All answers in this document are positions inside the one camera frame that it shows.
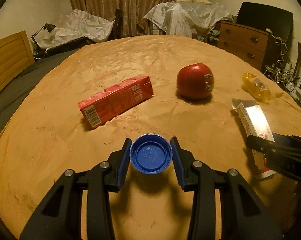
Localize red white medicine box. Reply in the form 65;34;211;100
232;99;276;180

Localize blue bottle cap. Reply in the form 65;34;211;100
129;133;173;175

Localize yellow snack wrapper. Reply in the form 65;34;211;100
242;73;271;101

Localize red apple-shaped ball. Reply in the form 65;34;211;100
176;63;214;100

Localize wooden drawer chest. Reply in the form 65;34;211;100
218;21;281;72

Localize red carton box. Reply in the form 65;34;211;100
78;76;154;129

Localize black television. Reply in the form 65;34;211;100
237;2;294;42

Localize dark grey bed sheet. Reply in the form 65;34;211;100
0;49;77;133

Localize right white plastic cover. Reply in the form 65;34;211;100
144;2;232;37

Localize white plastic cover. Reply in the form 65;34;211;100
38;9;115;49
144;2;232;37

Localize black desk lamp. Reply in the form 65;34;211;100
31;23;56;57

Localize wooden headboard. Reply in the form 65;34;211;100
0;30;35;92

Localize left white plastic cover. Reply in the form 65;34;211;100
38;9;115;49

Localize tangled white cables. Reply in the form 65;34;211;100
264;28;301;86

